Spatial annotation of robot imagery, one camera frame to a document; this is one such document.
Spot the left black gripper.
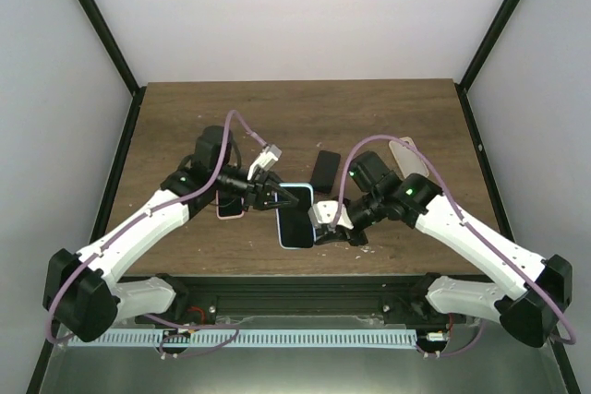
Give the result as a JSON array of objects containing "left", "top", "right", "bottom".
[{"left": 213, "top": 164, "right": 299, "bottom": 211}]

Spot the phone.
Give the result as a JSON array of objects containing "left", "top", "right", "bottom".
[
  {"left": 276, "top": 183, "right": 316, "bottom": 249},
  {"left": 216, "top": 190, "right": 244, "bottom": 220},
  {"left": 309, "top": 150, "right": 341, "bottom": 195}
]

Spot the beige phone case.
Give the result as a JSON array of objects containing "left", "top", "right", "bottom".
[{"left": 388, "top": 140, "right": 429, "bottom": 179}]

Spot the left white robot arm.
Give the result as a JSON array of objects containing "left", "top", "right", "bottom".
[{"left": 42, "top": 125, "right": 298, "bottom": 342}]

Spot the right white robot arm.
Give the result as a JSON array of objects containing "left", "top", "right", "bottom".
[{"left": 308, "top": 151, "right": 573, "bottom": 348}]

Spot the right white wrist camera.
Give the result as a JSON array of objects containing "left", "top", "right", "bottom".
[{"left": 308, "top": 200, "right": 354, "bottom": 230}]

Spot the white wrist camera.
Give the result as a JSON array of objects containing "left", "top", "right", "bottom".
[
  {"left": 308, "top": 200, "right": 354, "bottom": 230},
  {"left": 247, "top": 144, "right": 283, "bottom": 181}
]

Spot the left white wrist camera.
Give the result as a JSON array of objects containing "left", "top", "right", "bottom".
[{"left": 247, "top": 144, "right": 283, "bottom": 181}]

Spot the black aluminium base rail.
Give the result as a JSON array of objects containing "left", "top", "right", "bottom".
[{"left": 160, "top": 275, "right": 460, "bottom": 328}]

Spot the light blue slotted cable duct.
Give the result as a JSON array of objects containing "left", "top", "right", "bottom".
[{"left": 93, "top": 328, "right": 416, "bottom": 349}]

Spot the left black table edge rail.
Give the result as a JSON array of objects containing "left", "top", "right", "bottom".
[{"left": 90, "top": 86, "right": 147, "bottom": 243}]

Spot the left black frame post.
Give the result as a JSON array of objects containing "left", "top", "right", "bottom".
[{"left": 78, "top": 0, "right": 141, "bottom": 96}]

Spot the black frame post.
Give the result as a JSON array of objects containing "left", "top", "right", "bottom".
[
  {"left": 458, "top": 0, "right": 521, "bottom": 91},
  {"left": 78, "top": 0, "right": 141, "bottom": 96}
]

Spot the right black frame post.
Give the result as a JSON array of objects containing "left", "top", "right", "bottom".
[{"left": 458, "top": 0, "right": 521, "bottom": 91}]

